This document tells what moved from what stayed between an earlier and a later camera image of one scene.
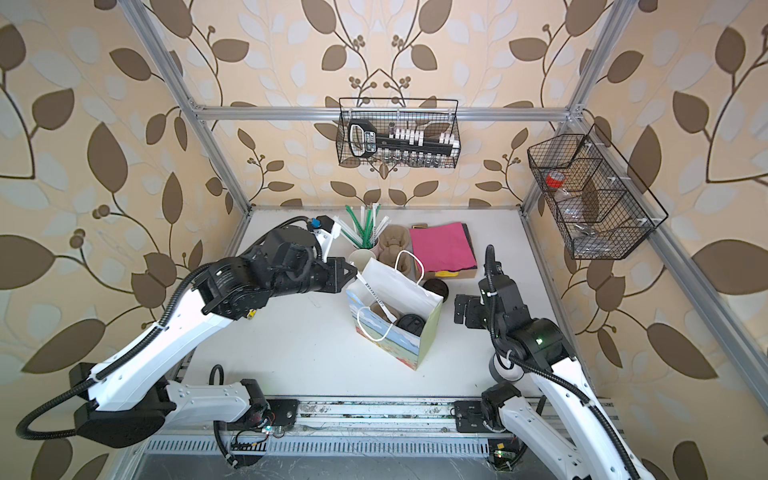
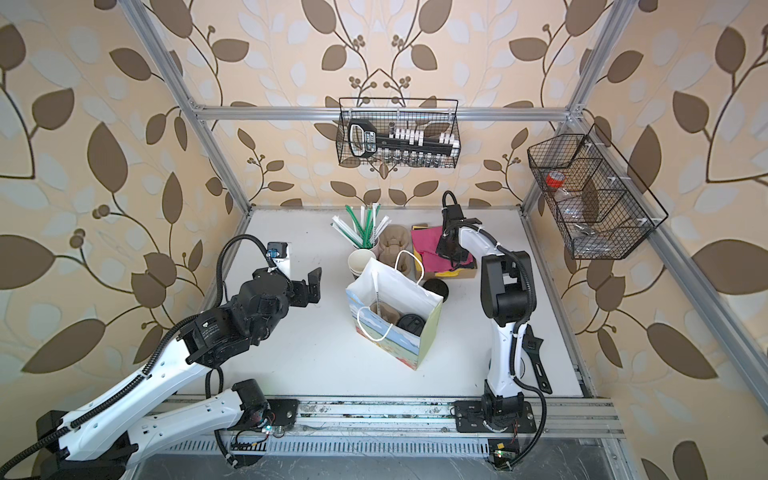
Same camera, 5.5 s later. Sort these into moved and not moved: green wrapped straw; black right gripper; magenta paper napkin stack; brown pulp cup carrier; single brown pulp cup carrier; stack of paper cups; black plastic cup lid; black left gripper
Moved: black left gripper; black right gripper
Not moved: magenta paper napkin stack; stack of paper cups; black plastic cup lid; single brown pulp cup carrier; brown pulp cup carrier; green wrapped straw
